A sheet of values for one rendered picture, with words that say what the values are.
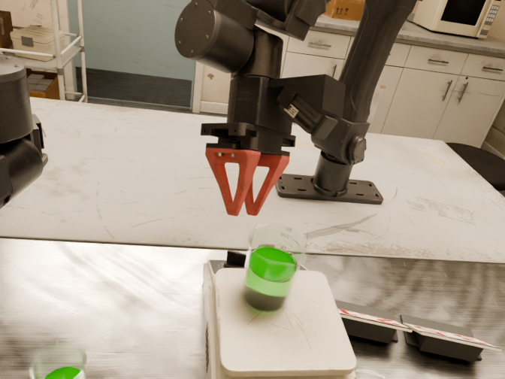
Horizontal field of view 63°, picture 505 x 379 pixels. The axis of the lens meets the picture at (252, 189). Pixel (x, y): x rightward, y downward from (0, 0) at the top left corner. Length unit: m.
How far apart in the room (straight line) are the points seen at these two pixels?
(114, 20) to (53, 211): 2.70
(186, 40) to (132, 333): 0.31
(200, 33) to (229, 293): 0.25
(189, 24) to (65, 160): 0.43
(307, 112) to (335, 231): 0.31
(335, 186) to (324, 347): 0.40
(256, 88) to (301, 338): 0.25
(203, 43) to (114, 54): 2.94
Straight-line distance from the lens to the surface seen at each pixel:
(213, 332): 0.41
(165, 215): 0.65
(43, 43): 2.44
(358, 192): 0.79
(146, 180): 0.73
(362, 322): 0.51
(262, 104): 0.44
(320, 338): 0.40
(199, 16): 0.43
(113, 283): 0.54
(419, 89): 3.10
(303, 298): 0.42
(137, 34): 3.28
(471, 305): 0.66
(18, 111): 0.41
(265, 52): 0.47
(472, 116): 3.40
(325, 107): 0.41
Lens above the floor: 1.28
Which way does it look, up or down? 32 degrees down
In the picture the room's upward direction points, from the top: 10 degrees clockwise
